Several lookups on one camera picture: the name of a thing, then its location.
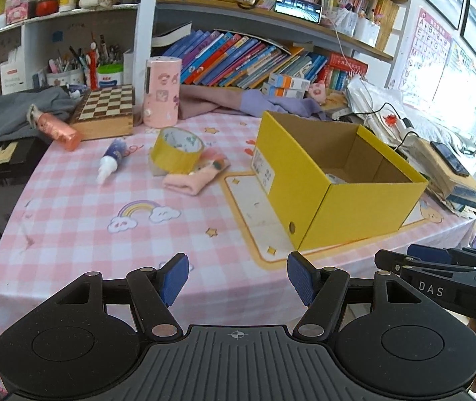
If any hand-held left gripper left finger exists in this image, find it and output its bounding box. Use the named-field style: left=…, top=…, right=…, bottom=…
left=54, top=253, right=190, bottom=340

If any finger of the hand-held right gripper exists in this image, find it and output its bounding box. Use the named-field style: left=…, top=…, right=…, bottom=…
left=407, top=243, right=476, bottom=265
left=374, top=249, right=452, bottom=278

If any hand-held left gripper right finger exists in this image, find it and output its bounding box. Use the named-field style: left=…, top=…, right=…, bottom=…
left=287, top=251, right=424, bottom=340

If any yellow cardboard box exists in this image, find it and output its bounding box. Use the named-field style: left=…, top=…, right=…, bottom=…
left=251, top=111, right=430, bottom=251

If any pink plush sock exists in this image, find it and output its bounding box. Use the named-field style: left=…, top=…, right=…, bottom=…
left=163, top=150, right=230, bottom=196

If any pink checked desktop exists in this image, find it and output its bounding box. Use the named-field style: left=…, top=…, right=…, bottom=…
left=0, top=111, right=476, bottom=343

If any stack of worn books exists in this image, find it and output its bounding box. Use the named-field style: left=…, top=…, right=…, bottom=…
left=405, top=136, right=476, bottom=218

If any black smartphone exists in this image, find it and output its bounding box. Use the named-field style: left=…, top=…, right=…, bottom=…
left=430, top=141, right=470, bottom=177

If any yellow tape roll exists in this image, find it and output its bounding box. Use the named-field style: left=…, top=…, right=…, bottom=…
left=150, top=126, right=205, bottom=174

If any white purple glue bottle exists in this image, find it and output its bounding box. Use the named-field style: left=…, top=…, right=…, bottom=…
left=96, top=139, right=129, bottom=184

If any pile of white plastic bags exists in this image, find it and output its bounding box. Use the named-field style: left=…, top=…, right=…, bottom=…
left=347, top=77, right=414, bottom=143

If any mauve lavender garment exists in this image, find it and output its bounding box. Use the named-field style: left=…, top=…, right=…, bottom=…
left=177, top=86, right=326, bottom=120

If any pink printed cylinder holder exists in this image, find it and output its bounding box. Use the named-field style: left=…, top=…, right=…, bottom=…
left=143, top=55, right=182, bottom=128

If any orange white small box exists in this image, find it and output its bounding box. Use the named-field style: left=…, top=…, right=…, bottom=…
left=262, top=83, right=305, bottom=99
left=269, top=73, right=310, bottom=90

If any orange pink bottle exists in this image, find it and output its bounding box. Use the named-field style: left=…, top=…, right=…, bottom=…
left=26, top=104, right=83, bottom=152

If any wooden chess box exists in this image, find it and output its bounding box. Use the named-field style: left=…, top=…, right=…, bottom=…
left=70, top=84, right=135, bottom=140

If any green rimmed pen cup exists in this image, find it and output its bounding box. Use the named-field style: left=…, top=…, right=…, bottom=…
left=96, top=64, right=123, bottom=90

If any row of colourful books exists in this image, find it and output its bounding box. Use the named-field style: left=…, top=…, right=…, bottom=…
left=179, top=29, right=326, bottom=90

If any white desk organiser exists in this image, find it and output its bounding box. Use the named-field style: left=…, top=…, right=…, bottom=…
left=353, top=10, right=389, bottom=48

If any grey cloth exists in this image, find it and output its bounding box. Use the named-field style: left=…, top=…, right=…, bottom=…
left=0, top=86, right=82, bottom=143

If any bunch of pens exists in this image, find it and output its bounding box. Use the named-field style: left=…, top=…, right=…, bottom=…
left=49, top=31, right=123, bottom=77

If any thick black cover book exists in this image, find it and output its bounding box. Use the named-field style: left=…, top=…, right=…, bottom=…
left=152, top=23, right=192, bottom=46

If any white wooden shelf unit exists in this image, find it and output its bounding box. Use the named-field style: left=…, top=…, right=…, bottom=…
left=0, top=0, right=410, bottom=93

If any white red label box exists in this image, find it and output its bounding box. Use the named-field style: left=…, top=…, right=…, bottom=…
left=1, top=60, right=27, bottom=95

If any lit screen smartphone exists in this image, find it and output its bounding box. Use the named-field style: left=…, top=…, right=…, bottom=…
left=274, top=0, right=323, bottom=23

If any pink small box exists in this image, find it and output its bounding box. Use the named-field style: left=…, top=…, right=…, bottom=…
left=6, top=2, right=40, bottom=25

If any black charger cable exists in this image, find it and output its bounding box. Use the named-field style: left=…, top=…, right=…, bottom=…
left=374, top=102, right=420, bottom=149

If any white wall chart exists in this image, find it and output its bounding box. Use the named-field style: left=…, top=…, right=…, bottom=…
left=443, top=39, right=476, bottom=138

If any alphabet wall poster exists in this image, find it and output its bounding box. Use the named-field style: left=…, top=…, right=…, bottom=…
left=403, top=6, right=454, bottom=109

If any white charging cable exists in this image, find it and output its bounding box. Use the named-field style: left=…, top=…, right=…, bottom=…
left=327, top=17, right=349, bottom=81

